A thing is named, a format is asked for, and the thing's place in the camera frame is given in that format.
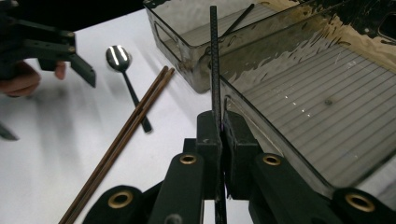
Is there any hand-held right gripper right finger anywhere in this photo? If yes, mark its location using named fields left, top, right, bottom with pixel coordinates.
left=222, top=110, right=344, bottom=224

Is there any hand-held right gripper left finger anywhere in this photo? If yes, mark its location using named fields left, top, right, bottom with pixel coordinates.
left=148, top=110, right=223, bottom=224

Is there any metal spoon with dark handle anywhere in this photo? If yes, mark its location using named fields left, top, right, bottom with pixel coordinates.
left=106, top=45, right=153, bottom=134

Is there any brown wooden chopstick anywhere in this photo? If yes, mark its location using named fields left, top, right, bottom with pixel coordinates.
left=58, top=65, right=169, bottom=224
left=66, top=67, right=176, bottom=224

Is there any black chopstick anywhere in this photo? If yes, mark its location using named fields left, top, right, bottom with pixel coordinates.
left=222, top=3, right=256, bottom=37
left=209, top=5, right=228, bottom=224

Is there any clear smoky plastic bin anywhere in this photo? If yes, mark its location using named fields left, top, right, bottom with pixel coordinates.
left=218, top=6, right=396, bottom=200
left=143, top=0, right=316, bottom=94

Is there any white table board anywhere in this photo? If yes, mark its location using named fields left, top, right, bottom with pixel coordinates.
left=0, top=8, right=396, bottom=224

